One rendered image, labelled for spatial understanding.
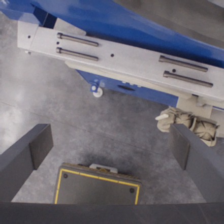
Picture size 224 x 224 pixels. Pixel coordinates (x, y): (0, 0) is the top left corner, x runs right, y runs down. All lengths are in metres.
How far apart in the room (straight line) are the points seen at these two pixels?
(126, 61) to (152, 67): 0.12
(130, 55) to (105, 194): 1.04
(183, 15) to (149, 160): 1.27
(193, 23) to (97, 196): 1.27
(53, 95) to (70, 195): 1.03
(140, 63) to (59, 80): 1.22
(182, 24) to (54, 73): 1.50
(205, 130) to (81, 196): 1.05
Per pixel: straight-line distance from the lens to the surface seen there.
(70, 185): 1.42
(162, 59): 0.76
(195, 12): 0.71
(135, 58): 0.78
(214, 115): 1.19
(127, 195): 1.35
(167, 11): 0.65
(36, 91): 1.94
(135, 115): 1.58
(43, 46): 0.95
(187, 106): 1.06
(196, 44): 0.74
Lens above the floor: 1.57
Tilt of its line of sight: 81 degrees down
